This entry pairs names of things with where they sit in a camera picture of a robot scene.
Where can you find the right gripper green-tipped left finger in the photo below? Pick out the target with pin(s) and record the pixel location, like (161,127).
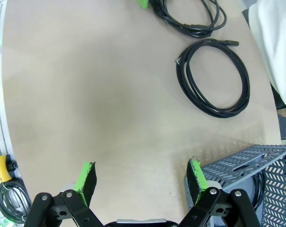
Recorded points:
(83,179)

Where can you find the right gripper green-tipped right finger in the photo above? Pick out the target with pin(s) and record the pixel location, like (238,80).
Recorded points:
(197,179)

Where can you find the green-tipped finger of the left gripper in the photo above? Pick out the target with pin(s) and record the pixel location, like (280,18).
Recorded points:
(143,3)

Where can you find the blue-grey plastic lattice basket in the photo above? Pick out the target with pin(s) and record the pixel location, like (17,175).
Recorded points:
(252,160)

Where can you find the person in white sweatshirt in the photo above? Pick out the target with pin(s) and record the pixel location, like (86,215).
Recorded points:
(275,35)

